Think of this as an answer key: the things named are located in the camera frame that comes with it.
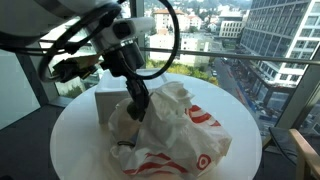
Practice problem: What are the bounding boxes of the wooden chair with dark seat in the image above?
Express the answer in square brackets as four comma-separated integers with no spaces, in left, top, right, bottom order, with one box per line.
[268,126,320,180]

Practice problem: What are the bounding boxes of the white plastic basket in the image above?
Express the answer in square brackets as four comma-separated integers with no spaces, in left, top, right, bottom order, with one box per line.
[94,68,168,125]

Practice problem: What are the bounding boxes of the grey horizontal window railing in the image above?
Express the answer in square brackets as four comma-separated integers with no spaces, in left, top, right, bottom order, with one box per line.
[39,39,320,66]

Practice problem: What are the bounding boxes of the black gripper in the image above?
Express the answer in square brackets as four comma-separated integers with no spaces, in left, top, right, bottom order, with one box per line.
[99,41,151,122]

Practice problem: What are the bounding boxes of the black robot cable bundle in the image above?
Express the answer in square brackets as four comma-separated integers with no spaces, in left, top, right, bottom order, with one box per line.
[38,0,181,83]

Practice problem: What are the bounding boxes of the white red plastic shopping bag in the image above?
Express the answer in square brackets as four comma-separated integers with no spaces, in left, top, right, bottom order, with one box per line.
[107,80,233,178]

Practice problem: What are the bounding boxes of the wrist camera with tan mount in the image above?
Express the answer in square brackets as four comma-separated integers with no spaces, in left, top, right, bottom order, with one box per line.
[52,54,102,83]

